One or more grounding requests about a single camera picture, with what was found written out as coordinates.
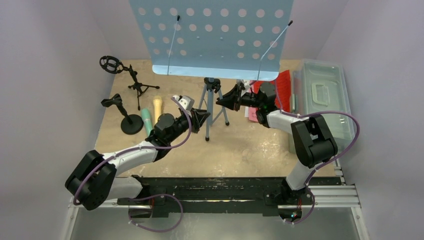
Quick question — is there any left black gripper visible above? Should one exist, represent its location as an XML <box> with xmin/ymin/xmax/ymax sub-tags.
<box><xmin>166</xmin><ymin>107</ymin><xmax>209</xmax><ymax>144</ymax></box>

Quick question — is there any red sheet music page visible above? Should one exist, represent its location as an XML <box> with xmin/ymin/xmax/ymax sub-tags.
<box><xmin>245</xmin><ymin>107</ymin><xmax>258</xmax><ymax>122</ymax></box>

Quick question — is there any beige microphone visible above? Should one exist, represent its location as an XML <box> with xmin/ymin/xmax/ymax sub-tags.
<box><xmin>152</xmin><ymin>95</ymin><xmax>163</xmax><ymax>124</ymax></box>

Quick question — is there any green microphone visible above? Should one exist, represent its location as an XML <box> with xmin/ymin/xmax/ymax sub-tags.
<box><xmin>140</xmin><ymin>108</ymin><xmax>154</xmax><ymax>137</ymax></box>

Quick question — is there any bright red sheet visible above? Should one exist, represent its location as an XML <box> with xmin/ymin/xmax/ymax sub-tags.
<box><xmin>269</xmin><ymin>69</ymin><xmax>292</xmax><ymax>112</ymax></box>

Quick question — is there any blue music stand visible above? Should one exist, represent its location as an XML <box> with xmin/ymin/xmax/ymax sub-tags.
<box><xmin>128</xmin><ymin>0</ymin><xmax>295</xmax><ymax>142</ymax></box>

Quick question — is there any black round-base mic stand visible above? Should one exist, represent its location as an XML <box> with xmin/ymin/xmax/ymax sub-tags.
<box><xmin>100</xmin><ymin>93</ymin><xmax>144</xmax><ymax>135</ymax></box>

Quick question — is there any black tripod mic stand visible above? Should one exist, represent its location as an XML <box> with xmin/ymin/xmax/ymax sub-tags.
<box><xmin>99</xmin><ymin>54</ymin><xmax>161</xmax><ymax>112</ymax></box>

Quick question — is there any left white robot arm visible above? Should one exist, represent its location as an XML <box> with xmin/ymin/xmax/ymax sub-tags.
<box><xmin>65</xmin><ymin>108</ymin><xmax>210</xmax><ymax>211</ymax></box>

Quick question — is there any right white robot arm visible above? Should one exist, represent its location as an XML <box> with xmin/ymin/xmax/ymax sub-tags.
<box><xmin>216</xmin><ymin>82</ymin><xmax>338</xmax><ymax>204</ymax></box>

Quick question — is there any clear plastic storage box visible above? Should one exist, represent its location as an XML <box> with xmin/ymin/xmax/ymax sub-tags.
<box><xmin>290</xmin><ymin>58</ymin><xmax>355</xmax><ymax>152</ymax></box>

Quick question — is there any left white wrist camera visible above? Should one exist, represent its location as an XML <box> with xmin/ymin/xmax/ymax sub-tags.
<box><xmin>172</xmin><ymin>95</ymin><xmax>195</xmax><ymax>111</ymax></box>

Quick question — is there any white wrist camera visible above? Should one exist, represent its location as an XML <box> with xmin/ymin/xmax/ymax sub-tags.
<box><xmin>172</xmin><ymin>95</ymin><xmax>195</xmax><ymax>111</ymax></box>
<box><xmin>237</xmin><ymin>79</ymin><xmax>255</xmax><ymax>93</ymax></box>

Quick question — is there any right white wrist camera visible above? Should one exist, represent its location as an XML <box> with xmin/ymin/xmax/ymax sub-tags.
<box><xmin>237</xmin><ymin>79</ymin><xmax>255</xmax><ymax>93</ymax></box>

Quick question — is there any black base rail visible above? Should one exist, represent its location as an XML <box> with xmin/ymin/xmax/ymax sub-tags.
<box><xmin>67</xmin><ymin>176</ymin><xmax>362</xmax><ymax>220</ymax></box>

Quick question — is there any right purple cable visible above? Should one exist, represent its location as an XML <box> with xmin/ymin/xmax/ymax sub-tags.
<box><xmin>271</xmin><ymin>79</ymin><xmax>361</xmax><ymax>226</ymax></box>

